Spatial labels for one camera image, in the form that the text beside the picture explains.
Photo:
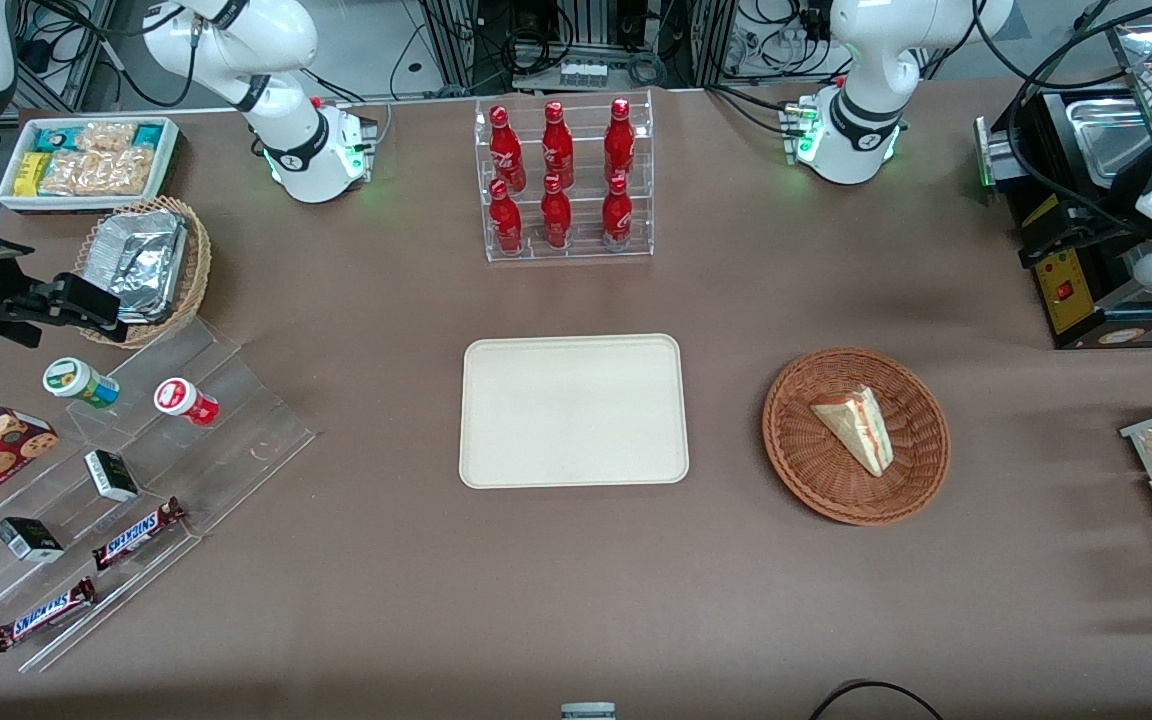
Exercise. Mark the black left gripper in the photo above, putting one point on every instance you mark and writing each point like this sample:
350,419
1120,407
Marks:
1114,219

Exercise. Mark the triangular sandwich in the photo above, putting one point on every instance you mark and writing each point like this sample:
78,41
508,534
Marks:
861,430

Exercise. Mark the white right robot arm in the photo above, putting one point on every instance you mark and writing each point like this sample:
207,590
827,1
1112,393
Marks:
276,60

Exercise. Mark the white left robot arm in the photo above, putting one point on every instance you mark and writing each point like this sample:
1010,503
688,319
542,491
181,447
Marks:
861,90

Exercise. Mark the light wicker basket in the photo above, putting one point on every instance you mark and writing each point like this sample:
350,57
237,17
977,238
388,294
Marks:
198,265

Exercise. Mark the round brown wicker basket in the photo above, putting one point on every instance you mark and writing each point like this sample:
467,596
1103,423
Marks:
816,470

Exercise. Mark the cream rectangular tray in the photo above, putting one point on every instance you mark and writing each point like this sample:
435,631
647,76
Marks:
573,410

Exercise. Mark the black food warmer machine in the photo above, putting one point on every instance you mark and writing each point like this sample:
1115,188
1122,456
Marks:
1076,300

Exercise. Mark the green lid cup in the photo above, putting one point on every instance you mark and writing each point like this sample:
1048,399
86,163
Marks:
71,378

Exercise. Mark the aluminium foil container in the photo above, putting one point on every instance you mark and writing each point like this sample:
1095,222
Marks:
141,262

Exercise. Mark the steel warmer pan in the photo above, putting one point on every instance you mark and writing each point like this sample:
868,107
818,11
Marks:
1111,135

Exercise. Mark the yellow snack packet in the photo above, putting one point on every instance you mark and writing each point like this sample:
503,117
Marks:
31,173

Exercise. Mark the red lid cup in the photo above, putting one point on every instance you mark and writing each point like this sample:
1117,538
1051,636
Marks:
181,398

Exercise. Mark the clear rice cracker bag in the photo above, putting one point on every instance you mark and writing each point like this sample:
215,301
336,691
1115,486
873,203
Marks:
101,172

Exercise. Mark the small black box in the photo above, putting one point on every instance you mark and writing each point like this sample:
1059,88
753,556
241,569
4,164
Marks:
28,540
111,476

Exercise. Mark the teal snack packet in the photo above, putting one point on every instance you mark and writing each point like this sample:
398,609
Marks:
56,138

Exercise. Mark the white snack box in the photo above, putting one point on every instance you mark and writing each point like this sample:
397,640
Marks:
168,150

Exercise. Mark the clear acrylic stepped shelf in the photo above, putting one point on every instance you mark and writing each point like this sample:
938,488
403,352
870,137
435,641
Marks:
236,420

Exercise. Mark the Snickers bar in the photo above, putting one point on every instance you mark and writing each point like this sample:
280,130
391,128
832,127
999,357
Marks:
136,535
44,615

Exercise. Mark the red soda bottle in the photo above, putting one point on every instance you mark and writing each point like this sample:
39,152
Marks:
506,150
557,145
619,140
617,212
556,215
505,220

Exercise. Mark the clear acrylic bottle rack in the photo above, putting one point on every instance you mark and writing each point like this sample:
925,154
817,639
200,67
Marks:
586,245

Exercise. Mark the white power strip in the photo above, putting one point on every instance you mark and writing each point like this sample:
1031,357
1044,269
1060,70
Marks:
584,72

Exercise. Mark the grey device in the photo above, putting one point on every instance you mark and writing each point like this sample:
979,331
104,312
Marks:
588,711

